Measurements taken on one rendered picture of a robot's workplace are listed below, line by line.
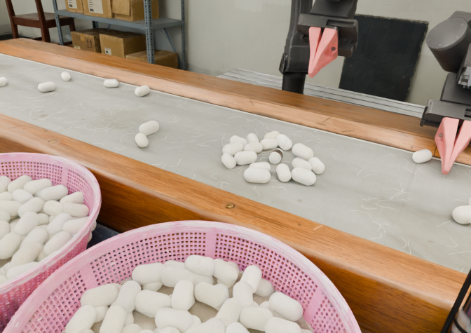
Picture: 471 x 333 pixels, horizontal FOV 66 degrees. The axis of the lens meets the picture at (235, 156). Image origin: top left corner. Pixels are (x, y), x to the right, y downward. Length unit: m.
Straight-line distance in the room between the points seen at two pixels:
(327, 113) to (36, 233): 0.52
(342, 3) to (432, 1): 1.87
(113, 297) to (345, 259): 0.22
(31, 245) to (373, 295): 0.34
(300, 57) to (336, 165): 0.46
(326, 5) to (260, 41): 2.21
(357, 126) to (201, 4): 2.55
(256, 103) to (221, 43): 2.33
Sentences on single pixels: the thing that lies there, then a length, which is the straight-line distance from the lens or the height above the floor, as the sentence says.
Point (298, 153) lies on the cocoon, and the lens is 0.58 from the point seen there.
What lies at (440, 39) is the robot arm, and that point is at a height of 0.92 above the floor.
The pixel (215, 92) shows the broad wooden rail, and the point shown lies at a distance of 0.80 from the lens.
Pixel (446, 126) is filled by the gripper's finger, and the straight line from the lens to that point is 0.62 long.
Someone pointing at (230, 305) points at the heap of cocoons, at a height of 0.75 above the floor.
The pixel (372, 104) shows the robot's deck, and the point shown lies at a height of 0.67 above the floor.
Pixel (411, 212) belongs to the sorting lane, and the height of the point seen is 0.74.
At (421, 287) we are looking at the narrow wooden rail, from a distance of 0.39.
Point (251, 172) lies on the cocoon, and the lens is 0.50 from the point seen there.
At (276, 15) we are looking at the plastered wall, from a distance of 2.81.
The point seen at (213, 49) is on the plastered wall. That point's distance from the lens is 3.13.
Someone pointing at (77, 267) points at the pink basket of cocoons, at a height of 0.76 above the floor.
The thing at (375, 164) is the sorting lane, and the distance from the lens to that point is 0.62.
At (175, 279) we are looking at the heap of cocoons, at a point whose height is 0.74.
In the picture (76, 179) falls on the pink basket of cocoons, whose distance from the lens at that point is 0.52.
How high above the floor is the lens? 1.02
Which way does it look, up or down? 28 degrees down
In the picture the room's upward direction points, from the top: 3 degrees clockwise
